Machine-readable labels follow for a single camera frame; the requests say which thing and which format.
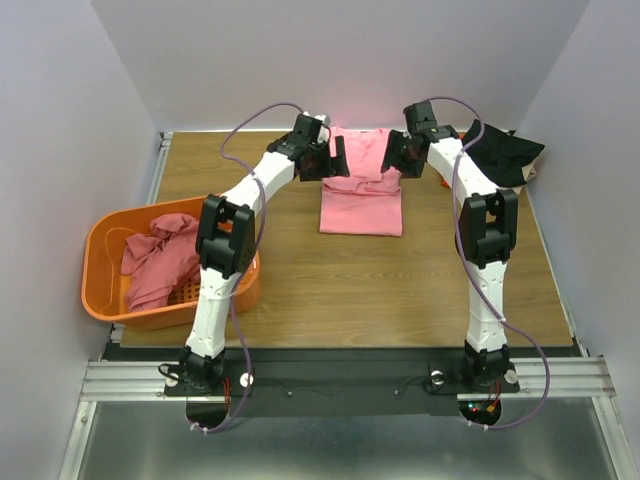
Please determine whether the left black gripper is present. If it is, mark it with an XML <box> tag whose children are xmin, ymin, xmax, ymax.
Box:
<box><xmin>302</xmin><ymin>137</ymin><xmax>351</xmax><ymax>183</ymax></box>

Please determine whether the light pink t shirt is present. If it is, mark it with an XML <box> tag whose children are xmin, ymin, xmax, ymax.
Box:
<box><xmin>319</xmin><ymin>127</ymin><xmax>403</xmax><ymax>237</ymax></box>

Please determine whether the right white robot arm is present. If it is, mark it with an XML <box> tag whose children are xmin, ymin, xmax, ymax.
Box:
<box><xmin>381</xmin><ymin>100</ymin><xmax>518</xmax><ymax>390</ymax></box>

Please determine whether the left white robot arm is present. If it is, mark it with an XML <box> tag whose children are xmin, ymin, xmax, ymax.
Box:
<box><xmin>176</xmin><ymin>112</ymin><xmax>349</xmax><ymax>394</ymax></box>

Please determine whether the folded black t shirt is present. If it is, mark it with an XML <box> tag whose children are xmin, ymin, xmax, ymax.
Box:
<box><xmin>462</xmin><ymin>120</ymin><xmax>545</xmax><ymax>188</ymax></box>

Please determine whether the folded beige t shirt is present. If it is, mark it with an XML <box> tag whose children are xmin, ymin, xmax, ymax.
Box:
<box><xmin>518</xmin><ymin>162</ymin><xmax>537</xmax><ymax>189</ymax></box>

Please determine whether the dusty rose shirt in basket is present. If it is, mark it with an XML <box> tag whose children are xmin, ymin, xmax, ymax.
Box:
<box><xmin>121</xmin><ymin>213</ymin><xmax>200</xmax><ymax>312</ymax></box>

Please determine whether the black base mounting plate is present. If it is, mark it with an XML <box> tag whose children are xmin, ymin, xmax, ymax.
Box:
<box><xmin>102</xmin><ymin>345</ymin><xmax>551</xmax><ymax>419</ymax></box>

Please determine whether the orange plastic basket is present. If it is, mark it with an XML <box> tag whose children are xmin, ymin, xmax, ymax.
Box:
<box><xmin>79</xmin><ymin>195</ymin><xmax>264</xmax><ymax>332</ymax></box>

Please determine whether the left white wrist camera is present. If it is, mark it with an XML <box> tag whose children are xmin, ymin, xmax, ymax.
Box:
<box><xmin>303</xmin><ymin>111</ymin><xmax>330</xmax><ymax>128</ymax></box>

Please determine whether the aluminium frame rail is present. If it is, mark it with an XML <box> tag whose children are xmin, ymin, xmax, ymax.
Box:
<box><xmin>80</xmin><ymin>131</ymin><xmax>173</xmax><ymax>403</ymax></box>

